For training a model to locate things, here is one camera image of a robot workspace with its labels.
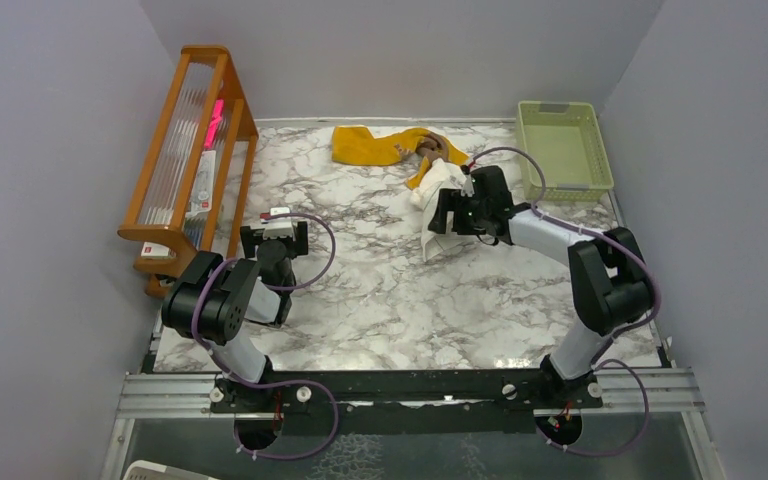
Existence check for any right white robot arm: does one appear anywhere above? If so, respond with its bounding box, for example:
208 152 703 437
427 166 658 407

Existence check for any small white red box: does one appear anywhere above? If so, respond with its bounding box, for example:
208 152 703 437
140 242 176 259

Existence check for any green plastic basket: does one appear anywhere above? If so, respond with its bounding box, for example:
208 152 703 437
515 101 615 202

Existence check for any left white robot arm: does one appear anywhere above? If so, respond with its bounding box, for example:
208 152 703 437
160 219 308 411

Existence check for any wooden shelf rack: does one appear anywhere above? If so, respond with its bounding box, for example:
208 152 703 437
117 45 259 298

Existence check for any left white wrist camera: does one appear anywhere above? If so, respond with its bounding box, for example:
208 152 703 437
260 207 295 240

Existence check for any white cream towel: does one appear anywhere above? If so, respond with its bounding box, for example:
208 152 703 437
409 158 475 264

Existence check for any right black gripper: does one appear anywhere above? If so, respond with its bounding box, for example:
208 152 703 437
428 188 489 235

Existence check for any white basket corner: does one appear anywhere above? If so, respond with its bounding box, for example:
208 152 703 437
122 460 217 480

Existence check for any yellow brown towel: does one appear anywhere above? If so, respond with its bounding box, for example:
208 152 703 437
331 126 469 190

